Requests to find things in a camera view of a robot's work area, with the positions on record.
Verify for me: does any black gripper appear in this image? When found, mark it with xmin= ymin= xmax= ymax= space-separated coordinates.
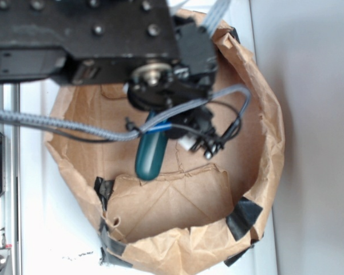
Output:
xmin=127 ymin=16 xmax=222 ymax=158

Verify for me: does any dark green plastic pickle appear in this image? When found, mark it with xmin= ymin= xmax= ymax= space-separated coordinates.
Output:
xmin=135 ymin=125 xmax=168 ymax=181

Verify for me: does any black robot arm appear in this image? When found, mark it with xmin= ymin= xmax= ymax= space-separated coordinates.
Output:
xmin=0 ymin=1 xmax=228 ymax=158

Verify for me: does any brown paper bag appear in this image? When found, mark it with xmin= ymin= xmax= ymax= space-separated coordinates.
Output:
xmin=44 ymin=22 xmax=285 ymax=274

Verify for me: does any thin black wire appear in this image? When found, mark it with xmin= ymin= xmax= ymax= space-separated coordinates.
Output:
xmin=45 ymin=100 xmax=243 ymax=144

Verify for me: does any grey ribbon cable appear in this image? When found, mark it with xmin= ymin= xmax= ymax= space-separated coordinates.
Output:
xmin=199 ymin=0 xmax=233 ymax=37

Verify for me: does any grey braided cable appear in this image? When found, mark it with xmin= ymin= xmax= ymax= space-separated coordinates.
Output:
xmin=0 ymin=85 xmax=252 ymax=142

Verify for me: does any aluminium frame rail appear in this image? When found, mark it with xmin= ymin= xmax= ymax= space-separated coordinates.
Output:
xmin=0 ymin=82 xmax=21 ymax=275

